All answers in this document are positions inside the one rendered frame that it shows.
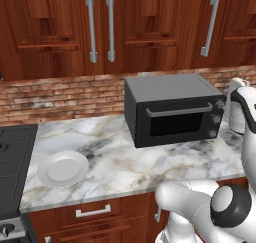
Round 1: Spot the black toaster oven door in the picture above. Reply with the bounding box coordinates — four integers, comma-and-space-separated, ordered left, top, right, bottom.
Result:
136, 94, 225, 149

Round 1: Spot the black toaster oven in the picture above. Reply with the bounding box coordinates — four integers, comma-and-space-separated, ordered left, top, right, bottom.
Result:
124, 73, 228, 149

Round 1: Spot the white round plate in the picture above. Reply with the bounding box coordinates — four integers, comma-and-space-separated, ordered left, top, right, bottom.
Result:
36, 149, 90, 189

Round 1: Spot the brown wooden base cupboard door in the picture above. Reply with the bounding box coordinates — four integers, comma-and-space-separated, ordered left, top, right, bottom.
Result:
146, 192, 172, 243

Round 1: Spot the brown wooden drawer front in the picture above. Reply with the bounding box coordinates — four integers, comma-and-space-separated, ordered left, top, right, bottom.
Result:
28, 194, 152, 243

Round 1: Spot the black stove with hob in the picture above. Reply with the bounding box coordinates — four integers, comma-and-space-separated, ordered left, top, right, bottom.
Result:
0, 123, 39, 243

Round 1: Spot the grey stove knob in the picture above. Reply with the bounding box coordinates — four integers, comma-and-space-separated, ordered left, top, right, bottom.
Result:
1, 224, 16, 239

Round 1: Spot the grey toaster oven door handle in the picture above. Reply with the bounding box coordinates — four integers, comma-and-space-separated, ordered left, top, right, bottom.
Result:
145, 102, 214, 118

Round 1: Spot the grey wall cupboard handle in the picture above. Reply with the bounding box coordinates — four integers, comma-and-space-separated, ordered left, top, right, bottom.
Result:
84, 0, 99, 64
199, 0, 221, 58
105, 0, 117, 63

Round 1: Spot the brown wooden wall cupboard door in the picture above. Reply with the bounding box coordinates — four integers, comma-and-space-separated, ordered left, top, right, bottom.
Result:
101, 0, 194, 76
0, 0, 103, 82
190, 0, 256, 70

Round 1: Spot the grey drawer handle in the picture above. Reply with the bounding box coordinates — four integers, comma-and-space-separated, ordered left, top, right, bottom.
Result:
75, 203, 112, 219

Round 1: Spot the grey base cupboard handle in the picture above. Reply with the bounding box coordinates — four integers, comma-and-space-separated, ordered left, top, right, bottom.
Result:
153, 206, 163, 223

